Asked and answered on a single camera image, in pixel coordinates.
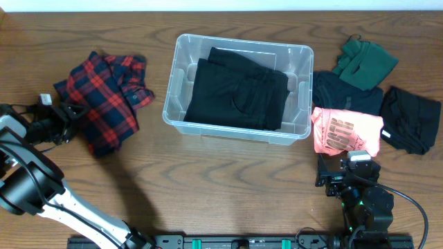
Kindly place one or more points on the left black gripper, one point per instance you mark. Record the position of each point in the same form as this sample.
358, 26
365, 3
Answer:
64, 131

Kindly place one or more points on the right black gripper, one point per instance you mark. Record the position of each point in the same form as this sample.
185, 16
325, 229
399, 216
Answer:
336, 182

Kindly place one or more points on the red navy plaid shirt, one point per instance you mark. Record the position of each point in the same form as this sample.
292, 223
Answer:
113, 88

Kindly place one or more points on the black pants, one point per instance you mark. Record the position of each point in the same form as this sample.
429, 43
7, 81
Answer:
234, 91

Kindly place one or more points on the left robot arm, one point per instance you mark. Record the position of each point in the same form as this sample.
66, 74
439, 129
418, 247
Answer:
31, 183

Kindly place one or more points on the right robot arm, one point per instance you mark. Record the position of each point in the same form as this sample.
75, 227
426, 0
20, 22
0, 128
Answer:
367, 209

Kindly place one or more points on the pink printed t-shirt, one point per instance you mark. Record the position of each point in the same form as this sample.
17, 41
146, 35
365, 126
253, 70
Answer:
338, 130

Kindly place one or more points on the dark navy folded shirt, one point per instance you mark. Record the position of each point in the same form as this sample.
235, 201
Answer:
330, 92

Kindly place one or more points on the black folded garment right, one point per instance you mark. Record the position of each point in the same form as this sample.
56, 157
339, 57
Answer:
410, 122

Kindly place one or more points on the clear plastic storage bin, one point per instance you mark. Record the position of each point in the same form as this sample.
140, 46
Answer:
296, 61

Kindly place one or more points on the green folded garment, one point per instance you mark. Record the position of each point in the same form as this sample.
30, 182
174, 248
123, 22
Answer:
364, 64

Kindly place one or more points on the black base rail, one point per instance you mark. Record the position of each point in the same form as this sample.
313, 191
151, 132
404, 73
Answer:
302, 241

